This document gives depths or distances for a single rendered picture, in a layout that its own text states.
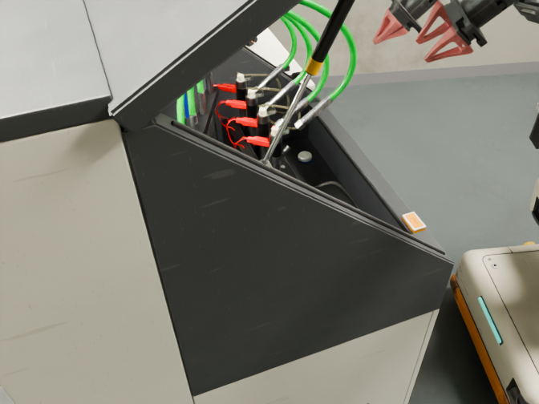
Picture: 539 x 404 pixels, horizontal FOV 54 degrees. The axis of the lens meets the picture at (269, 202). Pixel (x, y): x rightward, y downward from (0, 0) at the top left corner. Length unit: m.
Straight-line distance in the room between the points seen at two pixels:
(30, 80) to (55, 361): 0.46
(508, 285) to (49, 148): 1.72
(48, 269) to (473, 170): 2.46
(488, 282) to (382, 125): 1.37
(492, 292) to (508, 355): 0.23
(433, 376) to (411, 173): 1.13
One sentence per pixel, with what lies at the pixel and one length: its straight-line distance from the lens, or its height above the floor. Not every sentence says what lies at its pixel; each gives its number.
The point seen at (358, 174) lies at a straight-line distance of 1.37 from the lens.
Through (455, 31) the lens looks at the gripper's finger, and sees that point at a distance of 1.00.
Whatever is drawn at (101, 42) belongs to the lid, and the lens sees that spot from 0.74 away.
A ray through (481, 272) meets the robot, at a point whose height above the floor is 0.28.
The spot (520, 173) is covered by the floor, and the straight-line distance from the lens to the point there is 3.02.
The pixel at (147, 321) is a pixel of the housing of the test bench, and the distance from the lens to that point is 0.91.
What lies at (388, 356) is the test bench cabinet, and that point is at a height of 0.65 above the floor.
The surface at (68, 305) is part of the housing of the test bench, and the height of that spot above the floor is 1.18.
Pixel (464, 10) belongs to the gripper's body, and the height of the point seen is 1.41.
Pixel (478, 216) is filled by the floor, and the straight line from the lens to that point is 2.70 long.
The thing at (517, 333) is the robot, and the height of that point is 0.28.
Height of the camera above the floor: 1.81
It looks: 44 degrees down
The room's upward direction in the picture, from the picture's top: 2 degrees counter-clockwise
